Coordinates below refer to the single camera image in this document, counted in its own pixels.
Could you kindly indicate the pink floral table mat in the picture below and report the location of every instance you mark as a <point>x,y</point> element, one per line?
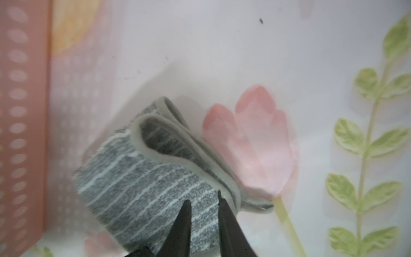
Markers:
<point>201,53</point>

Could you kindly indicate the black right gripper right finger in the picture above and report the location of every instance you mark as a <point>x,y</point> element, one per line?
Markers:
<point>233,242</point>

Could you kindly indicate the pink perforated plastic basket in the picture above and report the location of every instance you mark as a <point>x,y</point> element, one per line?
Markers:
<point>25,29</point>

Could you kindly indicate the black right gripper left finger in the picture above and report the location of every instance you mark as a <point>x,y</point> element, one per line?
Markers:
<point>178,241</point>

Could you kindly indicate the grey striped square dishcloth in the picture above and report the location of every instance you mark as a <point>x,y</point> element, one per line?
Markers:
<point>137,181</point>

